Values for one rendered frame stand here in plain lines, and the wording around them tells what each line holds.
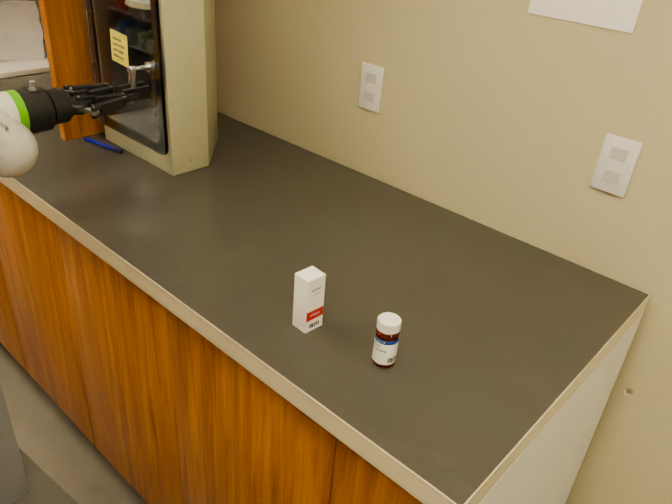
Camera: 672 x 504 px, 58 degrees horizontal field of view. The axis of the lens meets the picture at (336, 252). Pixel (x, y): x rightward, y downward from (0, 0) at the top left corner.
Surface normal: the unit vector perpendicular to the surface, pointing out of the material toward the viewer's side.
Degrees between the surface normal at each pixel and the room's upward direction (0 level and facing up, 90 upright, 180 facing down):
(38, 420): 0
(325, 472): 90
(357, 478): 90
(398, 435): 0
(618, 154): 90
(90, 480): 0
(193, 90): 90
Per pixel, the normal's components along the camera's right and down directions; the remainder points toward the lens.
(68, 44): 0.73, 0.40
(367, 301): 0.07, -0.86
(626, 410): -0.67, 0.33
